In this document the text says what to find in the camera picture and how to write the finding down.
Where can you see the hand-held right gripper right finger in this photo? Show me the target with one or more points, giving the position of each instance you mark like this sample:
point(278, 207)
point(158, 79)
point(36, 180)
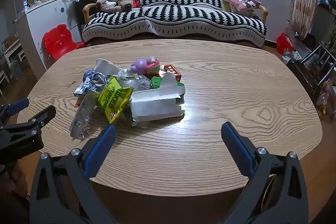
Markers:
point(237, 150)

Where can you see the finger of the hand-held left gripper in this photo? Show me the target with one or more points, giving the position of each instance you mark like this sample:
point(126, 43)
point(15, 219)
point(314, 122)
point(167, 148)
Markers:
point(18, 104)
point(42, 115)

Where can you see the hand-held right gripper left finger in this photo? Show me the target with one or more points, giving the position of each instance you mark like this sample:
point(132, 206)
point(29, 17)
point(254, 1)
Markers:
point(101, 150)

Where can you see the silver blue wrapper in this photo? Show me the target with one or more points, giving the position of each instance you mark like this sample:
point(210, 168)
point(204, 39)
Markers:
point(92, 79)

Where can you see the clear plastic blister pack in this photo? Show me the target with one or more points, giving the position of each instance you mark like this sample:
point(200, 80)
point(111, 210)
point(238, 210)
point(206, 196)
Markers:
point(82, 116)

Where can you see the green snack wrapper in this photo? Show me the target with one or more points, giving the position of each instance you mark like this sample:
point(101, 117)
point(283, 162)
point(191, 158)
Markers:
point(113, 100)

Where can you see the white shelf unit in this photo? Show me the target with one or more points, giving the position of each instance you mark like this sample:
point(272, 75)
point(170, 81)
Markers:
point(11, 53)

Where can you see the opened white carton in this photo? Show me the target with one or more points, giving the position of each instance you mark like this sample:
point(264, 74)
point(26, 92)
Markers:
point(155, 106)

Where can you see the red bear-shaped plastic chair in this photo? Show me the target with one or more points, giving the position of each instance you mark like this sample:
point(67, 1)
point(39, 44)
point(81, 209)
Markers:
point(57, 41)

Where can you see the clear plastic wrap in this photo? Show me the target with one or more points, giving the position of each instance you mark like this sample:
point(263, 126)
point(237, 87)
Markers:
point(139, 83)

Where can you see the white paper sheet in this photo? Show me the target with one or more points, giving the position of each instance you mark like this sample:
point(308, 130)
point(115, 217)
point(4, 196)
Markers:
point(105, 65)

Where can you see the green toy car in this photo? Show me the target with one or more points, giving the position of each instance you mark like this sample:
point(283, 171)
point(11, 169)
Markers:
point(155, 82)

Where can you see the white cabinet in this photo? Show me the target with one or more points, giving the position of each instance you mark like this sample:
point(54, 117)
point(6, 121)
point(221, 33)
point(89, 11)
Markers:
point(44, 19)

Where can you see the pink purple squishy toy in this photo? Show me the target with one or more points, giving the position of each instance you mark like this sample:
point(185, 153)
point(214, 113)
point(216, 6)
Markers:
point(144, 66)

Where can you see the red box with white print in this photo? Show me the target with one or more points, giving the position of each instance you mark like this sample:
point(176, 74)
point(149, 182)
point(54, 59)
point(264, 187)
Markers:
point(172, 69)

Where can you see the red bag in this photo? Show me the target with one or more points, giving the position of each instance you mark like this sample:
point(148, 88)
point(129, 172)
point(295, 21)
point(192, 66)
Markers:
point(284, 44)

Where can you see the black cabinet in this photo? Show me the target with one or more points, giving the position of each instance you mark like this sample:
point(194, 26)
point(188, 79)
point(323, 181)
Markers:
point(84, 6)

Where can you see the brown plush toy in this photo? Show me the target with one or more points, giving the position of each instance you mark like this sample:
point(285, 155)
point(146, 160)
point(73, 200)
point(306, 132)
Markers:
point(115, 1)

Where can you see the pink printed pillow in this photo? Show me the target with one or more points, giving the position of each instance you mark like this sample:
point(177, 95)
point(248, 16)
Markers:
point(241, 2)

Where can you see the black white striped sofa cover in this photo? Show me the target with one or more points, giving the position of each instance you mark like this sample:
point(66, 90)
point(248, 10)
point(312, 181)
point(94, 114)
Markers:
point(173, 14)

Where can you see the metal frame chair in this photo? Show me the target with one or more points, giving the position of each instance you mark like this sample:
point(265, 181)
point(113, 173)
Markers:
point(312, 64)

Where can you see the wooden frame sofa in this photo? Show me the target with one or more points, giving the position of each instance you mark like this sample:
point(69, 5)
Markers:
point(87, 9)

